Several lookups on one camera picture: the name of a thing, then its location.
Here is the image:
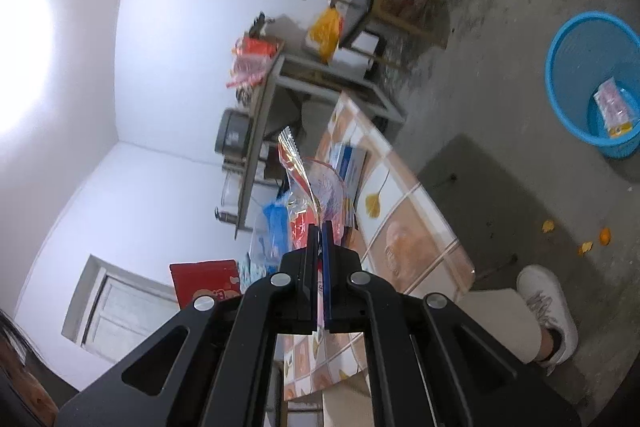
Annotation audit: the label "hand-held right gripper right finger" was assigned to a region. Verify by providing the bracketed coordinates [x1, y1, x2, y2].
[322, 222, 583, 427]

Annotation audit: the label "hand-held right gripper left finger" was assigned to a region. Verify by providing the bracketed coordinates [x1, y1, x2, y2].
[55, 224, 321, 427]

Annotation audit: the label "clear red printed plastic wrapper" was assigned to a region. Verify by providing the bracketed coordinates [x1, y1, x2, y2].
[276, 127, 323, 233]

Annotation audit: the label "blue plastic basket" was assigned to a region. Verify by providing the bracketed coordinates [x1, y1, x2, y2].
[545, 12, 640, 159]

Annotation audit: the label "blue plastic bag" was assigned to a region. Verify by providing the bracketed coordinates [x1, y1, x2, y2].
[261, 202, 292, 260]

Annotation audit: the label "tile pattern table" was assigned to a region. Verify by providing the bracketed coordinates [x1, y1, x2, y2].
[280, 91, 476, 403]

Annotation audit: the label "blue white box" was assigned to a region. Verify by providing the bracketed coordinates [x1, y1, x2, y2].
[327, 142, 368, 202]

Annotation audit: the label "clear plastic container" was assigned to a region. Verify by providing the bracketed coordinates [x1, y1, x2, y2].
[221, 168, 247, 208]

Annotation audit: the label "red cardboard box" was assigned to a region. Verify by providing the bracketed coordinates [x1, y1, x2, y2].
[169, 259, 244, 310]

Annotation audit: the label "black appliance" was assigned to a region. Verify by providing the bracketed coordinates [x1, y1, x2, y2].
[215, 108, 254, 158]

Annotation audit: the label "grey metal table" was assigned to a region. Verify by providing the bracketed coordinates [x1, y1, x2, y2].
[234, 39, 406, 239]

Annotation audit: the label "person's leg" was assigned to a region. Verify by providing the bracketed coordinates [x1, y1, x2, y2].
[457, 291, 561, 365]

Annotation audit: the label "white door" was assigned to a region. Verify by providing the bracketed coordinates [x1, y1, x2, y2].
[61, 254, 182, 364]

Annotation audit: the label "red snack packets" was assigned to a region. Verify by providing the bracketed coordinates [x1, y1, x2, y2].
[226, 34, 281, 92]

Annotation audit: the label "person's white sneaker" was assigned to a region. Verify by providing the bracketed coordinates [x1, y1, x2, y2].
[516, 265, 579, 375]

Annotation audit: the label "yellow plastic bag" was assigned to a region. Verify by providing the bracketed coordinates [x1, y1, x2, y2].
[307, 6, 345, 62]

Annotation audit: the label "pink snack packet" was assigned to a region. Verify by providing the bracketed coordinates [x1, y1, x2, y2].
[593, 78, 636, 138]

